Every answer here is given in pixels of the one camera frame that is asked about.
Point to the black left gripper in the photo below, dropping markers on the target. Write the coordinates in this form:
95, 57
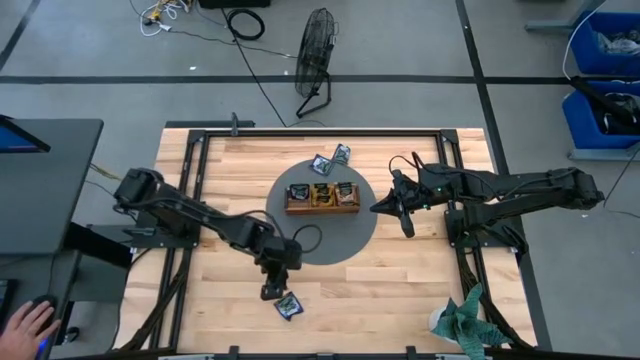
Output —
280, 252

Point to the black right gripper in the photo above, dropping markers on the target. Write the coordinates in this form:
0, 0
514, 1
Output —
410, 197

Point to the wooden tea organizer box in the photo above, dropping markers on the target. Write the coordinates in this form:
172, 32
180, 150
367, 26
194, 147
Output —
320, 211

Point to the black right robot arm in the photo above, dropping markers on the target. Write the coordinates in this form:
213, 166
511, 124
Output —
525, 185

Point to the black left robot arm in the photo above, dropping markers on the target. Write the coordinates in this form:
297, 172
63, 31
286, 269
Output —
200, 215

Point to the grey round mat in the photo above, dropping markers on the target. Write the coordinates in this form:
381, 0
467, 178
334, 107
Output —
350, 240

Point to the black table clamp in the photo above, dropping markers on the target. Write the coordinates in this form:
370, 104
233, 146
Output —
233, 351
411, 351

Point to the wooden top table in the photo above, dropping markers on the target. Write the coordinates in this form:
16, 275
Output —
330, 133

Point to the green artificial plant white pot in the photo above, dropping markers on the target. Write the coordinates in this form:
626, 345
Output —
465, 325

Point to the black floor fan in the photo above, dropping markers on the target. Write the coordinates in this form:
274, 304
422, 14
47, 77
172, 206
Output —
314, 50

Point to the black desk foot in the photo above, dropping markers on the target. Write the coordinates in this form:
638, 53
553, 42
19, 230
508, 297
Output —
100, 247

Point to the black caster wheel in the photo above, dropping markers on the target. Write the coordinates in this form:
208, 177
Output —
72, 334

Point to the blue storage bin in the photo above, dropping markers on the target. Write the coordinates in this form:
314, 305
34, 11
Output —
580, 125
590, 55

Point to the grey platform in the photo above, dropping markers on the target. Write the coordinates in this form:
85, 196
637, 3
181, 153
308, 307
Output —
600, 155

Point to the black computer mouse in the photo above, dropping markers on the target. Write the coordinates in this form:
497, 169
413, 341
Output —
45, 301

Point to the black bar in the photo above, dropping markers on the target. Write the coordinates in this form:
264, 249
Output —
595, 97

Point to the grey metal stand base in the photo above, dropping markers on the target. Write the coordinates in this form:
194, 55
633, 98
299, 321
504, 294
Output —
550, 24

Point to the dark grey side desk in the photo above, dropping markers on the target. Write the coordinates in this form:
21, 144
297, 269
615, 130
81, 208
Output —
30, 280

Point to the black box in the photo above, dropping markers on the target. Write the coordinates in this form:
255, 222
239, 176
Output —
235, 3

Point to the person's hand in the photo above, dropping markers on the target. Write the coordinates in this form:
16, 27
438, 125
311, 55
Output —
20, 335

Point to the dark screen device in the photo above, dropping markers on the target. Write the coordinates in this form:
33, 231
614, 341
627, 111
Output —
6, 300

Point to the monitor with blue screen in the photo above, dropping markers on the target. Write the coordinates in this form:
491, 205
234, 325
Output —
15, 142

